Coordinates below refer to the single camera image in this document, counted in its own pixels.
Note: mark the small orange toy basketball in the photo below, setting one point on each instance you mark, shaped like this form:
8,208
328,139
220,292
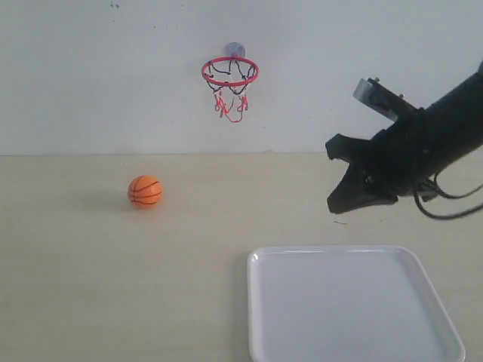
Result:
144,191

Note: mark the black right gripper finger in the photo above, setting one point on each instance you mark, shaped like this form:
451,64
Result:
356,190

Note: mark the white rectangular plastic tray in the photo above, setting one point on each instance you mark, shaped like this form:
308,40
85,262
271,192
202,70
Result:
346,303

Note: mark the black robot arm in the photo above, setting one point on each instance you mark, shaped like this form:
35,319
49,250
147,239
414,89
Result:
461,134

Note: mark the clear suction cup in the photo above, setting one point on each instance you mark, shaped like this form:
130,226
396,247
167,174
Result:
235,49

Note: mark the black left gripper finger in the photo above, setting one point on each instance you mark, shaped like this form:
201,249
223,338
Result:
348,149

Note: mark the red mini basketball hoop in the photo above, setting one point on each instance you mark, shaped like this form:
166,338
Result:
229,79

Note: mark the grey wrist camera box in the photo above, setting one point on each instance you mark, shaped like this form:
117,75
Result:
372,94

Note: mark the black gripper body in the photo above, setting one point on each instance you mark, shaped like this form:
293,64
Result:
403,154

